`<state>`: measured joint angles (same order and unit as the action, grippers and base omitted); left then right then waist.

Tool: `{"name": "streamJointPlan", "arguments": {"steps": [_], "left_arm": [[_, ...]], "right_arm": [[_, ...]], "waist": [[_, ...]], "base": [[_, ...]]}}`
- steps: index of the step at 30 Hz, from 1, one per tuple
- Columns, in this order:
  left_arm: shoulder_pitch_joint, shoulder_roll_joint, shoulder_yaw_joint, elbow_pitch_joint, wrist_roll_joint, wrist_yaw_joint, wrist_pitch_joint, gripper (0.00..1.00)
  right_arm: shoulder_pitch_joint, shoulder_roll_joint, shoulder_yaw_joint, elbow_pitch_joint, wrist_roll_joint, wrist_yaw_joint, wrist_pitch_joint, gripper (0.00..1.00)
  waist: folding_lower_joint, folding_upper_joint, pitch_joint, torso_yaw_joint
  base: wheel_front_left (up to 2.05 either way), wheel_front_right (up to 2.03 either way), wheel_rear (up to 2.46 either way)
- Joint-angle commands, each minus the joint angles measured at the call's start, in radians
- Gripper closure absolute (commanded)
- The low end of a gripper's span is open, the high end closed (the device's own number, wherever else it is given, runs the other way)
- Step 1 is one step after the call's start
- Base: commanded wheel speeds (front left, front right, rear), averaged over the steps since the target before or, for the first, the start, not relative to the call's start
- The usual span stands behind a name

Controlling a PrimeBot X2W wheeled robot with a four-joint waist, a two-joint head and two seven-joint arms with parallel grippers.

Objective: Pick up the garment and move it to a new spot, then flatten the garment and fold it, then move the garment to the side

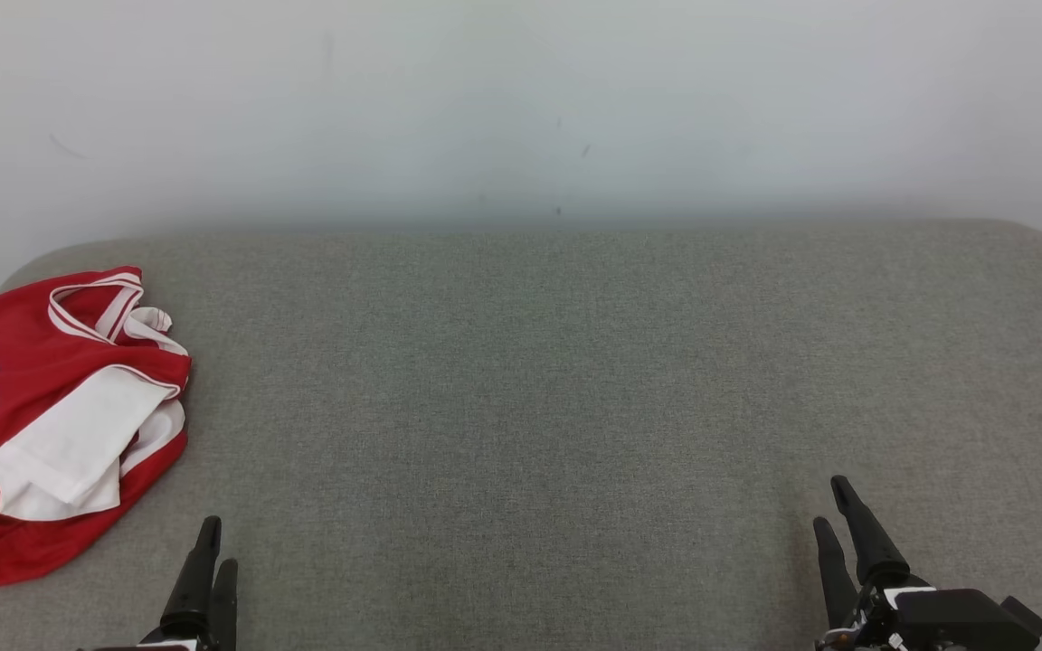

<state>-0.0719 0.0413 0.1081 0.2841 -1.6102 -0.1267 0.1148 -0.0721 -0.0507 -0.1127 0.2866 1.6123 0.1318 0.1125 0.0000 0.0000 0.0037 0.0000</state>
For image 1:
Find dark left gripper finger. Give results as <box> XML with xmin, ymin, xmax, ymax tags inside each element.
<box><xmin>210</xmin><ymin>559</ymin><xmax>239</xmax><ymax>651</ymax></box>
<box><xmin>162</xmin><ymin>515</ymin><xmax>222</xmax><ymax>639</ymax></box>

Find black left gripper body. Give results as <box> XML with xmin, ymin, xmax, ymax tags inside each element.
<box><xmin>78</xmin><ymin>626</ymin><xmax>214</xmax><ymax>651</ymax></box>

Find red shorts with white stripe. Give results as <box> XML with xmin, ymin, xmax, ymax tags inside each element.
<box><xmin>0</xmin><ymin>307</ymin><xmax>193</xmax><ymax>587</ymax></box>

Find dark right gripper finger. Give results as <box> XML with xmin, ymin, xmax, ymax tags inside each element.
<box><xmin>830</xmin><ymin>475</ymin><xmax>911</xmax><ymax>587</ymax></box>
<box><xmin>813</xmin><ymin>517</ymin><xmax>859</xmax><ymax>630</ymax></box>

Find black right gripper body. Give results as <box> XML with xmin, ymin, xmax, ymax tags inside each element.
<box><xmin>815</xmin><ymin>577</ymin><xmax>929</xmax><ymax>651</ymax></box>

